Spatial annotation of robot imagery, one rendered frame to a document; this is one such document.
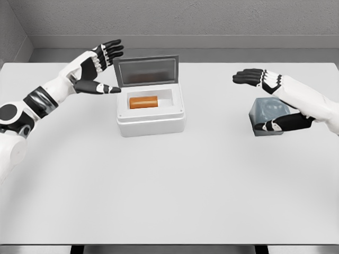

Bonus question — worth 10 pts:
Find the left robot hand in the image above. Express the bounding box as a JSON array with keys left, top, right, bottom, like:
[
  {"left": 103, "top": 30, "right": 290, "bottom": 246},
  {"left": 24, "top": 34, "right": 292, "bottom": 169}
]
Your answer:
[{"left": 57, "top": 39, "right": 125, "bottom": 95}]

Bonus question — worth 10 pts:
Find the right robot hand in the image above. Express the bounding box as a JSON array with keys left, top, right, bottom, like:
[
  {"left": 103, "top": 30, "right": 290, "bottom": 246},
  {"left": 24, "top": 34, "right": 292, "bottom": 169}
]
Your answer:
[{"left": 232, "top": 68, "right": 317, "bottom": 132}]

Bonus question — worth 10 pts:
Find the grey translucent cube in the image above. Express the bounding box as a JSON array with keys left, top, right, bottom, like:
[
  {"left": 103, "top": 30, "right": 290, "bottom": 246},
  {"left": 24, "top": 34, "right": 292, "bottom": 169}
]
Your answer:
[{"left": 248, "top": 97, "right": 292, "bottom": 137}]

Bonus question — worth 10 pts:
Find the orange cylinder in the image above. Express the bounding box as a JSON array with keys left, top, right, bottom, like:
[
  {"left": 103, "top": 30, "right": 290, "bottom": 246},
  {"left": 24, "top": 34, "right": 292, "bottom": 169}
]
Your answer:
[{"left": 129, "top": 96, "right": 159, "bottom": 110}]

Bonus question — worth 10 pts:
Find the white box with open lid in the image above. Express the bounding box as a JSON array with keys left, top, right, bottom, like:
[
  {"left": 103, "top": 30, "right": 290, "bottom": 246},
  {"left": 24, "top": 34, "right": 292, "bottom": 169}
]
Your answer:
[{"left": 113, "top": 55, "right": 185, "bottom": 138}]

